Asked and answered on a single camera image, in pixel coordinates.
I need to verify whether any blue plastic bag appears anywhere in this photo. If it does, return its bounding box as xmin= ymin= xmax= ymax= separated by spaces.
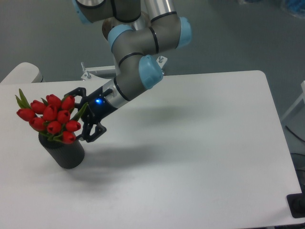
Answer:
xmin=281 ymin=0 xmax=305 ymax=18

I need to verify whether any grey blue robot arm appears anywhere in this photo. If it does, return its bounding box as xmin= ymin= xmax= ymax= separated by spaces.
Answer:
xmin=71 ymin=0 xmax=192 ymax=142

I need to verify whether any dark grey ribbed vase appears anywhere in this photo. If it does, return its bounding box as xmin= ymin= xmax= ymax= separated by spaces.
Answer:
xmin=38 ymin=134 xmax=85 ymax=169

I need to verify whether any white chair corner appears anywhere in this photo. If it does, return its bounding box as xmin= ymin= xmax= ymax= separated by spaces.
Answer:
xmin=0 ymin=62 xmax=45 ymax=85

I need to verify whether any black cable on floor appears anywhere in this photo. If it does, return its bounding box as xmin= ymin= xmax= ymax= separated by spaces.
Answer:
xmin=285 ymin=125 xmax=305 ymax=141

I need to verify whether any black device at table edge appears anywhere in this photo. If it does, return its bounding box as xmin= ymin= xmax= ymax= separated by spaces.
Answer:
xmin=286 ymin=193 xmax=305 ymax=219

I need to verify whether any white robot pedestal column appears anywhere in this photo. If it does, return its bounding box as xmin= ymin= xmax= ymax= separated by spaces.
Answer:
xmin=99 ymin=11 xmax=151 ymax=79

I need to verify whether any red tulip bouquet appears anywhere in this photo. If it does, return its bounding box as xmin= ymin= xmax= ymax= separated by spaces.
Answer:
xmin=15 ymin=89 xmax=88 ymax=145

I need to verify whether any white frame at right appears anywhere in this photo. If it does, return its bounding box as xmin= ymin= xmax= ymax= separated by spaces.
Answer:
xmin=280 ymin=81 xmax=305 ymax=125

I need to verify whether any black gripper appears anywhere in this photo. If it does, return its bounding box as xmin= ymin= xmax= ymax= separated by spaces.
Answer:
xmin=63 ymin=87 xmax=117 ymax=143

